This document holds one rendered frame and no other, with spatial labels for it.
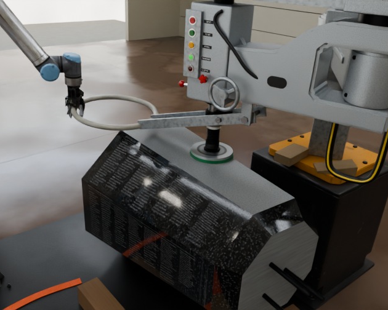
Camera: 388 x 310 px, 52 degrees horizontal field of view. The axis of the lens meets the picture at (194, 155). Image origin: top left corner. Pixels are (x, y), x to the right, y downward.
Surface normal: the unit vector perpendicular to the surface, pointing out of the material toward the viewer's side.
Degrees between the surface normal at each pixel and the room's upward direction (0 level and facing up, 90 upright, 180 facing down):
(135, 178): 45
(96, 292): 0
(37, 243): 0
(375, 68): 90
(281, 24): 90
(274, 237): 90
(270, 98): 90
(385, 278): 0
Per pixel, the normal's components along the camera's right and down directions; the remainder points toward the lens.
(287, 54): -0.54, 0.33
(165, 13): 0.69, 0.34
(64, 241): 0.05, -0.90
